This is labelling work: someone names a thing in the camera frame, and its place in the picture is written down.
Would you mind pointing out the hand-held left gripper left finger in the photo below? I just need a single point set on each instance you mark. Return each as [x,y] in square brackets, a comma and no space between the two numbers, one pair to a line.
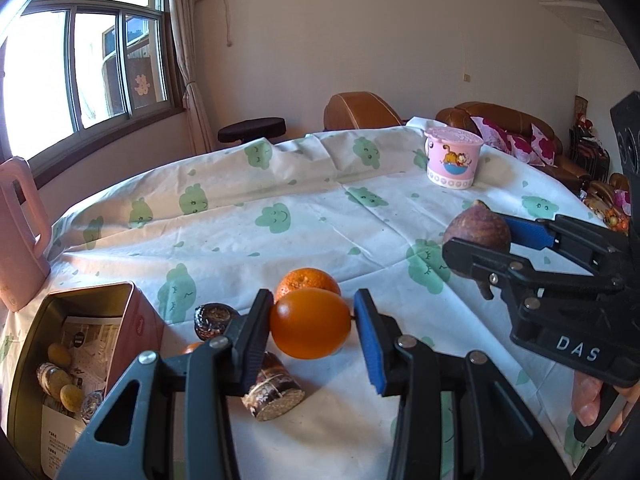
[252,345]

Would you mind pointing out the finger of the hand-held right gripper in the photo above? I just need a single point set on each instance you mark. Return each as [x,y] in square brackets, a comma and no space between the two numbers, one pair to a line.
[480,260]
[530,232]

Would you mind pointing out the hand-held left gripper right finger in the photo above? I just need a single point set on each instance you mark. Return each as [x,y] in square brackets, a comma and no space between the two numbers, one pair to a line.
[370,345]

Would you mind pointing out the purple brown fig fruit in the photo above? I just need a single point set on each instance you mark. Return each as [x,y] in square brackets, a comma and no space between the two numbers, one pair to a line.
[475,232]

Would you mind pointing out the dark round snack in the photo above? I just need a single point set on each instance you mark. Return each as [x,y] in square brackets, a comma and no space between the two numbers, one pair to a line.
[212,320]

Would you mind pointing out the large smooth orange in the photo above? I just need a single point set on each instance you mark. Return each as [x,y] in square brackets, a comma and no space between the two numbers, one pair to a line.
[310,325]

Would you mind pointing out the bumpy orange mandarin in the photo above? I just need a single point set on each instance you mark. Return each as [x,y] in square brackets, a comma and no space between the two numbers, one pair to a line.
[305,280]

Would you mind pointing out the pink metal tin box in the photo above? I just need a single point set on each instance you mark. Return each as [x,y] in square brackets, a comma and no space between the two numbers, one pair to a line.
[145,320]

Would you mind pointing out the person's right hand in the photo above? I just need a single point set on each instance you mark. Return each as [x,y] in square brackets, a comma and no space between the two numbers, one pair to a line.
[587,400]

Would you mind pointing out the pink floral cushion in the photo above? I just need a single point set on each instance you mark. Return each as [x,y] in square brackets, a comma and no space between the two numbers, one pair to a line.
[520,147]
[485,127]
[544,147]

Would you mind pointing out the dark display shelf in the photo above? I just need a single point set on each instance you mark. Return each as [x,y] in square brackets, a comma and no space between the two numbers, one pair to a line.
[585,145]

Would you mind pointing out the pink cartoon cup with lid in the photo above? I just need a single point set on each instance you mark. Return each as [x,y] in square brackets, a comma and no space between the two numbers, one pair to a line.
[452,160]

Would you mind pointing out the brown leather sofa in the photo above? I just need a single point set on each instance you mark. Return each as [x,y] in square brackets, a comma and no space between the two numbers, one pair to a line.
[500,112]

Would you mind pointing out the white tablecloth with green clouds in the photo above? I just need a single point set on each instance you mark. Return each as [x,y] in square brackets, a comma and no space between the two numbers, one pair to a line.
[300,210]

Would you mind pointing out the printed paper leaflet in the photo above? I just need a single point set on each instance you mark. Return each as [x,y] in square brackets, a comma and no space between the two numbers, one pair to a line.
[95,350]

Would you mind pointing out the brown leather armchair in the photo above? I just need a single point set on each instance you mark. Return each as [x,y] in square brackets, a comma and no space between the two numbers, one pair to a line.
[357,107]

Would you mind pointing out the black round stool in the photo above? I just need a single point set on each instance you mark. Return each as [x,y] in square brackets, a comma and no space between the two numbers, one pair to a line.
[250,129]

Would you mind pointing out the pink electric kettle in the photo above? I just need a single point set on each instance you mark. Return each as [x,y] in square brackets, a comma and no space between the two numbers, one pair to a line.
[20,250]

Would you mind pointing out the pale window sticker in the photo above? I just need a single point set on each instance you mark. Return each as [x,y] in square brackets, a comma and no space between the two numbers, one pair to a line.
[141,83]

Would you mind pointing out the beige tied curtain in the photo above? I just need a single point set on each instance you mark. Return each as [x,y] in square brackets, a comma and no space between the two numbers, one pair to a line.
[187,60]

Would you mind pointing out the sliding glass window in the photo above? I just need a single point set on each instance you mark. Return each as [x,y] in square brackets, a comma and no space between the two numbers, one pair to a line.
[95,60]

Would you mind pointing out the air conditioner pipe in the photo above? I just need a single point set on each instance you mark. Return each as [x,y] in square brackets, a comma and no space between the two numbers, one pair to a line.
[228,15]

